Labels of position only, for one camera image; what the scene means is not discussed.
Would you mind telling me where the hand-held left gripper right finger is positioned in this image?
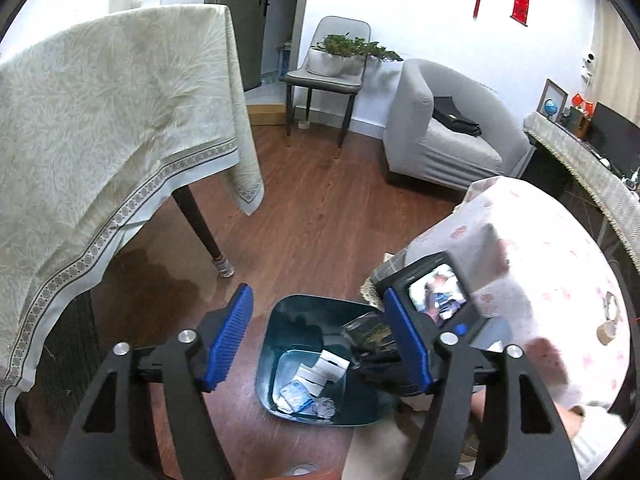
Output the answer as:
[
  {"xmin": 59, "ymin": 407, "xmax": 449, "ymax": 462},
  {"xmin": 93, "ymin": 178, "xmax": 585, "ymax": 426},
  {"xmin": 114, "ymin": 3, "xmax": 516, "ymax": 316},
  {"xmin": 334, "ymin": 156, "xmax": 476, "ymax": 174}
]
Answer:
[{"xmin": 384, "ymin": 289, "xmax": 583, "ymax": 480}]

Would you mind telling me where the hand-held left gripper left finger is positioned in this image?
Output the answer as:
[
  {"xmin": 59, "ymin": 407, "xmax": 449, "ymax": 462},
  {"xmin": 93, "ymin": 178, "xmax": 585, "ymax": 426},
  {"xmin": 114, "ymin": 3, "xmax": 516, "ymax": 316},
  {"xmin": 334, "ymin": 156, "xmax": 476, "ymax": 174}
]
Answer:
[{"xmin": 50, "ymin": 283, "xmax": 254, "ymax": 480}]

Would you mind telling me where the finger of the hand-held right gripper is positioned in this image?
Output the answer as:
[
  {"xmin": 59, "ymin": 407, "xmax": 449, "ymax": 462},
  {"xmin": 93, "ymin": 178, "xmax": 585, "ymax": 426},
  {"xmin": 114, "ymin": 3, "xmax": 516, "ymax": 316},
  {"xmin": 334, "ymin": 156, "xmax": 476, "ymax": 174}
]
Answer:
[{"xmin": 356, "ymin": 352, "xmax": 403, "ymax": 396}]

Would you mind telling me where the black wrapper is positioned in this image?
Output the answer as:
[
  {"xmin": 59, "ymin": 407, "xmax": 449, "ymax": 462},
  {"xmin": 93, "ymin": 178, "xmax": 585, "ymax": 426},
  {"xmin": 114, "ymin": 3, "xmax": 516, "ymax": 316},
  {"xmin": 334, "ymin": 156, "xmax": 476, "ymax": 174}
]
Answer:
[{"xmin": 342, "ymin": 311, "xmax": 401, "ymax": 361}]

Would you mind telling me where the white paper box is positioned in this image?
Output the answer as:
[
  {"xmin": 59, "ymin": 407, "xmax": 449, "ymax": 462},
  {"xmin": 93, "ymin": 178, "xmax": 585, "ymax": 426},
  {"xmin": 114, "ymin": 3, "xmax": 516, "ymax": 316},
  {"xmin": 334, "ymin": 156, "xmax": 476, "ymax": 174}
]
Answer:
[{"xmin": 294, "ymin": 350, "xmax": 351, "ymax": 397}]

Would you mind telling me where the dark teal trash bin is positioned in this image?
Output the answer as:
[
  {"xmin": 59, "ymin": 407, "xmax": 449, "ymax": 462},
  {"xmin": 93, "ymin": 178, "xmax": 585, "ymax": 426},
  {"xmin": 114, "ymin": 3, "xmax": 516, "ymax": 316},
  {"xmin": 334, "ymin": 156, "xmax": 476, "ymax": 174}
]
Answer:
[{"xmin": 255, "ymin": 294, "xmax": 401, "ymax": 427}]

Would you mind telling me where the foil ball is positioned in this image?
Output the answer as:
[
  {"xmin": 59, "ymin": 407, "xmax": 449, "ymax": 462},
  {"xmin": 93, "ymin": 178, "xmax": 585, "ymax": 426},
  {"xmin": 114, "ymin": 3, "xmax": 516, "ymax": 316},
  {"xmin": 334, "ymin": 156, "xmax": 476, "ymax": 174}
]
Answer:
[{"xmin": 310, "ymin": 396, "xmax": 337, "ymax": 419}]

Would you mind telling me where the blue packet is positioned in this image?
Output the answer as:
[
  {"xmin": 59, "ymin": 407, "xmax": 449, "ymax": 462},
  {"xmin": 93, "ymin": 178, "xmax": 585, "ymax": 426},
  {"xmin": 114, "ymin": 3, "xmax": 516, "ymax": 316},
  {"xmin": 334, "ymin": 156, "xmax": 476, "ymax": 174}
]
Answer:
[{"xmin": 279, "ymin": 382, "xmax": 314, "ymax": 414}]

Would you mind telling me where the person's right forearm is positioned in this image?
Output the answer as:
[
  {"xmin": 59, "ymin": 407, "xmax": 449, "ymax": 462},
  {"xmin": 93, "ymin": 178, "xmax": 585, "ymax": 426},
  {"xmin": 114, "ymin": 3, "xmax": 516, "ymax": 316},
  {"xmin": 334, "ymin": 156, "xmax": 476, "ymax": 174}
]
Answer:
[{"xmin": 550, "ymin": 402, "xmax": 628, "ymax": 480}]

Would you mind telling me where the lace table skirt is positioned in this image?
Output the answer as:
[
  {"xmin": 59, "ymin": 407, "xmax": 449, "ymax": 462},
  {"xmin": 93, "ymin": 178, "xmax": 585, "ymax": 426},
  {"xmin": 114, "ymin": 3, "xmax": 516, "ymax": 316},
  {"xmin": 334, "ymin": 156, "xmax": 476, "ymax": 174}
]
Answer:
[{"xmin": 360, "ymin": 254, "xmax": 403, "ymax": 307}]

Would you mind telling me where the pink printed tablecloth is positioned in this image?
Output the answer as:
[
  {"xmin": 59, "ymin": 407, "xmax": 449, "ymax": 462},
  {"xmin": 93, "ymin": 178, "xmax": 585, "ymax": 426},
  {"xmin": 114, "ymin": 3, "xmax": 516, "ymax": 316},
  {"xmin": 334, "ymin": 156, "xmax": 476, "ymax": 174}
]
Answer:
[{"xmin": 400, "ymin": 176, "xmax": 632, "ymax": 411}]

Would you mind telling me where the dark wooden table leg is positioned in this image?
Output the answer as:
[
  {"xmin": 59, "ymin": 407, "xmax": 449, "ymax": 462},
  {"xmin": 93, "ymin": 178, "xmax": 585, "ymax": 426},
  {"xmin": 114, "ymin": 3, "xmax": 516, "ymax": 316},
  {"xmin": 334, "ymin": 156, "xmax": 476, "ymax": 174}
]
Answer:
[{"xmin": 172, "ymin": 185, "xmax": 236, "ymax": 279}]

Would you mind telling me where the grey armchair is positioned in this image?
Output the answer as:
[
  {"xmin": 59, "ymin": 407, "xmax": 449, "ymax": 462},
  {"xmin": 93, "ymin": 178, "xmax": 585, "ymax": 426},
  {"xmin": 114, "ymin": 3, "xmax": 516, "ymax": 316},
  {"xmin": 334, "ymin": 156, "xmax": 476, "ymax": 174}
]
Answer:
[{"xmin": 384, "ymin": 58, "xmax": 534, "ymax": 192}]

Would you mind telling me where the black bag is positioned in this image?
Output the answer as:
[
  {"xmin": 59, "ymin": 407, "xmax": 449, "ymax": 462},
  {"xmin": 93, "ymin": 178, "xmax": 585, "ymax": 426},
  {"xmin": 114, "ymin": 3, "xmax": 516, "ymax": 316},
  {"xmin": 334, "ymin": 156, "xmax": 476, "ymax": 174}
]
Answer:
[{"xmin": 432, "ymin": 96, "xmax": 482, "ymax": 138}]

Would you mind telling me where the TV cabinet with lace cover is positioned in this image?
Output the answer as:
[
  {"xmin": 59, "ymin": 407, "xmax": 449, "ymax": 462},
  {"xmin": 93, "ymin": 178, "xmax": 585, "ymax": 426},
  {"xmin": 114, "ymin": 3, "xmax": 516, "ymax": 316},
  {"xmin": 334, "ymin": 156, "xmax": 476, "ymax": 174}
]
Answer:
[{"xmin": 523, "ymin": 111, "xmax": 640, "ymax": 257}]

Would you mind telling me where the black monitor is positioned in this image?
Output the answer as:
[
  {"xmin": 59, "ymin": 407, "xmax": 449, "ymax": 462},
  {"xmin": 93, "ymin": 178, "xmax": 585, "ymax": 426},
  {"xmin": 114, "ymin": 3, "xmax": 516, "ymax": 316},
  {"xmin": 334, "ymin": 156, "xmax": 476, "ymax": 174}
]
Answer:
[{"xmin": 585, "ymin": 102, "xmax": 640, "ymax": 177}]

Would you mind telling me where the grey chair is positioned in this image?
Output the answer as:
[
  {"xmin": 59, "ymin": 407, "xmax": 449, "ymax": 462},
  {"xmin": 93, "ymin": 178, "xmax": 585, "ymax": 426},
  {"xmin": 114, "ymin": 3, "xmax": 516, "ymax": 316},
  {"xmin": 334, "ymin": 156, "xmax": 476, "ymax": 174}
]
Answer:
[{"xmin": 285, "ymin": 16, "xmax": 372, "ymax": 147}]

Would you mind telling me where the potted plant white planter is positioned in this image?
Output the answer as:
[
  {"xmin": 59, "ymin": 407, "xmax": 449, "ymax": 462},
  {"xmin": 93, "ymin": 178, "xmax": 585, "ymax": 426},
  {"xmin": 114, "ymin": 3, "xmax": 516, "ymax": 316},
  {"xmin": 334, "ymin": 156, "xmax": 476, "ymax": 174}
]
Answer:
[
  {"xmin": 345, "ymin": 42, "xmax": 404, "ymax": 79},
  {"xmin": 306, "ymin": 34, "xmax": 352, "ymax": 79}
]

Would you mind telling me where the beige tablecloth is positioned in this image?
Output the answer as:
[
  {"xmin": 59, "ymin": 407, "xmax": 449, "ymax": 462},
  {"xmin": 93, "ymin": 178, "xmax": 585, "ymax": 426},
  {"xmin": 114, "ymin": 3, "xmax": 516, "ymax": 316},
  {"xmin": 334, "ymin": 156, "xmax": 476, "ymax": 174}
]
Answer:
[{"xmin": 0, "ymin": 4, "xmax": 265, "ymax": 411}]

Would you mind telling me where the beige curtain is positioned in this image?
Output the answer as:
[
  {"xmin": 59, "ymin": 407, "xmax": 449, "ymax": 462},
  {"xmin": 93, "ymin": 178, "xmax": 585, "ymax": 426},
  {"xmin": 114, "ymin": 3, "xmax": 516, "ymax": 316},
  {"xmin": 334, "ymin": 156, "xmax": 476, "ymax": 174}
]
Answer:
[{"xmin": 592, "ymin": 0, "xmax": 640, "ymax": 111}]

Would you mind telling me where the dark door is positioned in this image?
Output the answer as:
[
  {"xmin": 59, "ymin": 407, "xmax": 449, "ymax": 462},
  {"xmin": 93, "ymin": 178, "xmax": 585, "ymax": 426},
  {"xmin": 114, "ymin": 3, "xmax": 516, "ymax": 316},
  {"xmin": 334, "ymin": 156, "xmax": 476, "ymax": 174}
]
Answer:
[{"xmin": 205, "ymin": 0, "xmax": 307, "ymax": 93}]

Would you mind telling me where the picture frame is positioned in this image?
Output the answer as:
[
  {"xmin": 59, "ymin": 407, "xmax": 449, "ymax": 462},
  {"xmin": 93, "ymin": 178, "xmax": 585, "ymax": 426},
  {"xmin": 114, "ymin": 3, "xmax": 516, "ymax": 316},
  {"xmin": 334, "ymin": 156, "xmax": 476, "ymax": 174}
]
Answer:
[{"xmin": 536, "ymin": 79, "xmax": 570, "ymax": 124}]

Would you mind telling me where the white security camera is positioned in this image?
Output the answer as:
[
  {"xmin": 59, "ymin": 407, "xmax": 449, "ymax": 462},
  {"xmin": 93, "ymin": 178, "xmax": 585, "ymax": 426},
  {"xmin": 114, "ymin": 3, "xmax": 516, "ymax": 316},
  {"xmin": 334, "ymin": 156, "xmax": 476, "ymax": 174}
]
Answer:
[{"xmin": 580, "ymin": 49, "xmax": 601, "ymax": 79}]

